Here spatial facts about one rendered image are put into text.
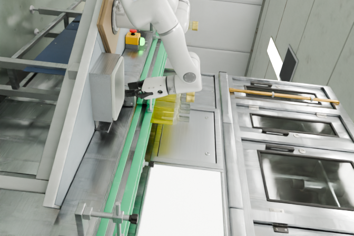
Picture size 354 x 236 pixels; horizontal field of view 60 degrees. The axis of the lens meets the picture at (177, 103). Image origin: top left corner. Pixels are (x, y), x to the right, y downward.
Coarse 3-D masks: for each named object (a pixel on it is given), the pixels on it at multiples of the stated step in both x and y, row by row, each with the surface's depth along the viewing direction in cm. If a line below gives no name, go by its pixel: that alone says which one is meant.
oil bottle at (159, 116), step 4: (156, 108) 149; (156, 112) 146; (160, 112) 146; (164, 112) 146; (168, 112) 146; (172, 112) 147; (176, 112) 147; (152, 116) 145; (156, 116) 145; (160, 116) 145; (164, 116) 145; (168, 116) 145; (172, 116) 144; (176, 116) 145; (152, 120) 146; (156, 120) 146; (160, 120) 146; (164, 120) 146; (168, 120) 146; (172, 120) 146; (176, 120) 146; (168, 124) 147; (172, 124) 147
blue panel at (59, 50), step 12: (72, 24) 195; (60, 36) 179; (72, 36) 181; (48, 48) 166; (60, 48) 167; (36, 60) 154; (48, 60) 155; (60, 60) 156; (36, 72) 145; (48, 72) 146; (60, 72) 147
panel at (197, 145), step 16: (192, 112) 174; (208, 112) 175; (160, 128) 159; (176, 128) 161; (192, 128) 162; (208, 128) 163; (160, 144) 150; (176, 144) 151; (192, 144) 152; (208, 144) 153; (160, 160) 141; (176, 160) 141; (192, 160) 143; (208, 160) 144; (144, 192) 125; (224, 192) 129; (224, 208) 122; (224, 224) 116
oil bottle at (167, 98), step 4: (164, 96) 157; (168, 96) 157; (172, 96) 157; (156, 100) 154; (160, 100) 154; (164, 100) 154; (168, 100) 154; (172, 100) 154; (176, 100) 155; (180, 100) 156; (180, 104) 156
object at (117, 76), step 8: (120, 64) 126; (112, 72) 114; (120, 72) 128; (112, 80) 112; (120, 80) 130; (112, 88) 113; (120, 88) 133; (112, 96) 116; (120, 96) 135; (112, 104) 119; (120, 104) 132; (112, 112) 121
